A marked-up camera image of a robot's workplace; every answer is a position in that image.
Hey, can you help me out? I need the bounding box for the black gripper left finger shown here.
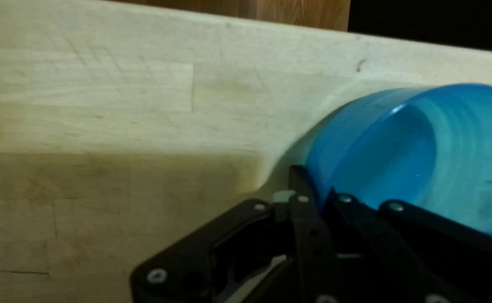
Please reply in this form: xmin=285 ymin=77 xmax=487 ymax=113
xmin=130 ymin=165 xmax=344 ymax=303

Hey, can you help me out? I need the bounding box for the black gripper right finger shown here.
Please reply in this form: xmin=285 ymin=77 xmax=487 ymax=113
xmin=327 ymin=190 xmax=492 ymax=303

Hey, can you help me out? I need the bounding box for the blue plastic bowl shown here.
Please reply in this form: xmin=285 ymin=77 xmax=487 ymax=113
xmin=303 ymin=82 xmax=492 ymax=241

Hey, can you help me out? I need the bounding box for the black box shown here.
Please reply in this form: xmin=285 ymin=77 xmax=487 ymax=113
xmin=345 ymin=0 xmax=492 ymax=55

